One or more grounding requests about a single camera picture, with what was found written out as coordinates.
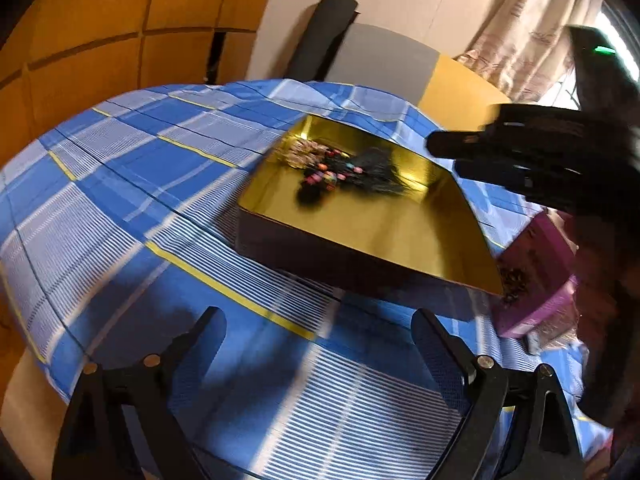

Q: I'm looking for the black foam roll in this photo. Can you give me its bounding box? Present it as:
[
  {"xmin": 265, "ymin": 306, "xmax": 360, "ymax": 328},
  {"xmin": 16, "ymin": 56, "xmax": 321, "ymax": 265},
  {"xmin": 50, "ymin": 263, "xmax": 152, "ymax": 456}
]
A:
[{"xmin": 290, "ymin": 0, "xmax": 361, "ymax": 83}]

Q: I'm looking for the gold metal box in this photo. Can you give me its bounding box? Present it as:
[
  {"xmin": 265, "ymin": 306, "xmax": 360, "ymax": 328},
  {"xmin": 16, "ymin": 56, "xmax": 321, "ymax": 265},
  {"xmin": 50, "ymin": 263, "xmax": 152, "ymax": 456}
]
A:
[{"xmin": 236, "ymin": 114, "xmax": 505, "ymax": 297}]

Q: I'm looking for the wooden wardrobe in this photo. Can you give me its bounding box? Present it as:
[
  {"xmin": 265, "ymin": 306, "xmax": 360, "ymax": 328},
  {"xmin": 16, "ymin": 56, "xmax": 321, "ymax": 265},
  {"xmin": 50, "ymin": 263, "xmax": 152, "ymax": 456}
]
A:
[{"xmin": 0, "ymin": 0, "xmax": 286, "ymax": 161}]

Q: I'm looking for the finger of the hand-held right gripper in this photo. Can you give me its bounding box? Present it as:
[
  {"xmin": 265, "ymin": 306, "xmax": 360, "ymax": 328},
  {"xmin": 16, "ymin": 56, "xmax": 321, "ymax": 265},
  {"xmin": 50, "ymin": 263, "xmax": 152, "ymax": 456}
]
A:
[
  {"xmin": 426, "ymin": 129, "xmax": 502, "ymax": 159},
  {"xmin": 455, "ymin": 157, "xmax": 542, "ymax": 197}
]

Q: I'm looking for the bunch of beaded hair ties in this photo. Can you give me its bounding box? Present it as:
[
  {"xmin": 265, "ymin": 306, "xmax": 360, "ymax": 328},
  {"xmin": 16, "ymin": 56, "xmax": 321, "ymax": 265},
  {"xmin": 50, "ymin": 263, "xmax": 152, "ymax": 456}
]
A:
[{"xmin": 277, "ymin": 140, "xmax": 353, "ymax": 188}]

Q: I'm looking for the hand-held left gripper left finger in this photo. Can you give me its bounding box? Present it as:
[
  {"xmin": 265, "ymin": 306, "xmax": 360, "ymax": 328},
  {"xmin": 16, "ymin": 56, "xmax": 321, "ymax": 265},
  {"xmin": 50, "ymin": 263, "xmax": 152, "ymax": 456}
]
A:
[{"xmin": 52, "ymin": 306, "xmax": 228, "ymax": 480}]

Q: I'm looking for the beige patterned curtain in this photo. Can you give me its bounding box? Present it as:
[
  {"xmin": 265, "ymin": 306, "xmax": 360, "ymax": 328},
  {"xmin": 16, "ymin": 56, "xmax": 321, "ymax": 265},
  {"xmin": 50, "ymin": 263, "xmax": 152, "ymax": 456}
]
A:
[{"xmin": 452, "ymin": 0, "xmax": 601, "ymax": 106}]

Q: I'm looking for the purple cardboard box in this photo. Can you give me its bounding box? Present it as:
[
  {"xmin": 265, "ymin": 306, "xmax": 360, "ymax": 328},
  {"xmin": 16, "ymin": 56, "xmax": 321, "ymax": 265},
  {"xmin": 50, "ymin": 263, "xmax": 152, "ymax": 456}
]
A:
[{"xmin": 492, "ymin": 210, "xmax": 581, "ymax": 339}]

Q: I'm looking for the black beaded tassel jewellery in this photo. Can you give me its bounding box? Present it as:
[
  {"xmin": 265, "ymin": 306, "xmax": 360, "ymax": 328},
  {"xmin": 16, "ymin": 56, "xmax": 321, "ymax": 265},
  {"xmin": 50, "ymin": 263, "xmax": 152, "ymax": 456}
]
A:
[{"xmin": 296, "ymin": 152, "xmax": 417, "ymax": 211}]

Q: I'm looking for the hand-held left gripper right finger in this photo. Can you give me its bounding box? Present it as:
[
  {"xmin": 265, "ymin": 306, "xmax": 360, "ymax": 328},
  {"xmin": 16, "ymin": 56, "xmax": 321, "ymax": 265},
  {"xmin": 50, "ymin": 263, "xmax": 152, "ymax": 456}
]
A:
[{"xmin": 410, "ymin": 308, "xmax": 586, "ymax": 480}]

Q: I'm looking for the grey yellow blue headboard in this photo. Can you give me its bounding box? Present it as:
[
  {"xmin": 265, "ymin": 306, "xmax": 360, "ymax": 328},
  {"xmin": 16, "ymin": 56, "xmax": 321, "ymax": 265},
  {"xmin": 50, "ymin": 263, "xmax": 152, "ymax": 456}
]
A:
[{"xmin": 325, "ymin": 22, "xmax": 511, "ymax": 131}]

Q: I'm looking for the person's right forearm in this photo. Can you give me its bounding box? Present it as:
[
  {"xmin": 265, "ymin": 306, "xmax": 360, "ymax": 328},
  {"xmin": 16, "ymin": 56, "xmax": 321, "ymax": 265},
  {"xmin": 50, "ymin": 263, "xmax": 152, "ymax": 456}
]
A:
[{"xmin": 570, "ymin": 210, "xmax": 640, "ymax": 461}]

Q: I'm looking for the blue plaid bedsheet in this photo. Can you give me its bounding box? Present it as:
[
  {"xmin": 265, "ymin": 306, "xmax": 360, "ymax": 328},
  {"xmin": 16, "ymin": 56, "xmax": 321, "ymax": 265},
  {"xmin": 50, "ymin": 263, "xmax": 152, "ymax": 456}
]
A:
[{"xmin": 0, "ymin": 80, "xmax": 621, "ymax": 480}]

